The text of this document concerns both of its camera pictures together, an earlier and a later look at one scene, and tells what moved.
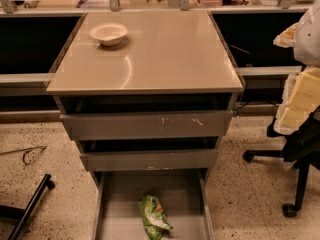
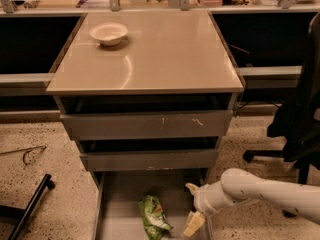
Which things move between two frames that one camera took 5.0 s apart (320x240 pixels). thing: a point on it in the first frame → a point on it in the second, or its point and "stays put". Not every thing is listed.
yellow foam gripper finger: x=287 y=37 → x=193 y=188
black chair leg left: x=24 y=215 stays put
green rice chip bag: x=153 y=216 stays put
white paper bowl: x=108 y=33 stays put
